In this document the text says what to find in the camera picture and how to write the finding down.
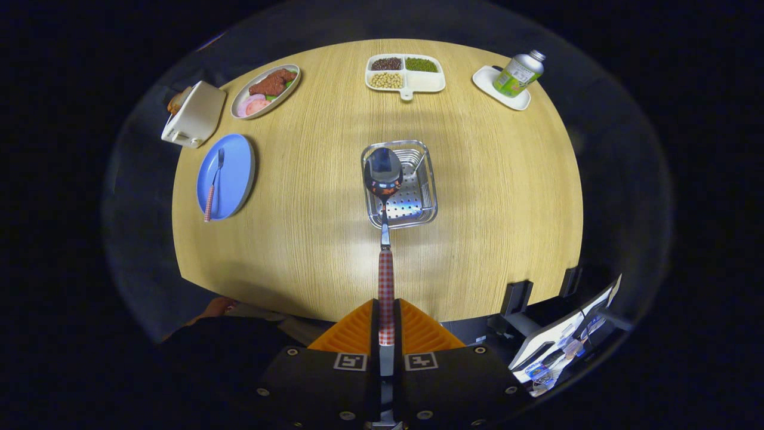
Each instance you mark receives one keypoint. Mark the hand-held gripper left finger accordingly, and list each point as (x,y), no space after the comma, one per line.
(375,334)

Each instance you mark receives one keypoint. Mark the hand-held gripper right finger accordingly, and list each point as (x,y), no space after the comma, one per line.
(397,334)

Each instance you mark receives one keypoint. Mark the perforated metal basket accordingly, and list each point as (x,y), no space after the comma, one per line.
(418,203)

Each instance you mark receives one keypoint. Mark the tilted display screen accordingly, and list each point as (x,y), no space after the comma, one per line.
(549,340)

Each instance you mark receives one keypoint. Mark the blue round plate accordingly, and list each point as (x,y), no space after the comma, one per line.
(233,173)

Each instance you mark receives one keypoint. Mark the red tomato slice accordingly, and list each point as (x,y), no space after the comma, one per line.
(260,107)

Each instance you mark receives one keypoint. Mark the white divided bean dish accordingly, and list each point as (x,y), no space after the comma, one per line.
(427,80)

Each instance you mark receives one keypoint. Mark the oval plate with meat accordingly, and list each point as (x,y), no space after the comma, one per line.
(286,92)

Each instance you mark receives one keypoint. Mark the pink ham slice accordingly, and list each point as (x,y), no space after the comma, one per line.
(246,103)

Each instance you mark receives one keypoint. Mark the white square coaster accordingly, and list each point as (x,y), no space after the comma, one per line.
(486,80)

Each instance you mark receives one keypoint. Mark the brown steak piece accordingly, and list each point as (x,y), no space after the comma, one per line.
(271,83)

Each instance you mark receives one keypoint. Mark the white toaster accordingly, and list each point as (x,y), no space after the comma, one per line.
(197,116)

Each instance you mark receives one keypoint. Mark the green label metal bottle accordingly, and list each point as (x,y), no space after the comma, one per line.
(518,74)

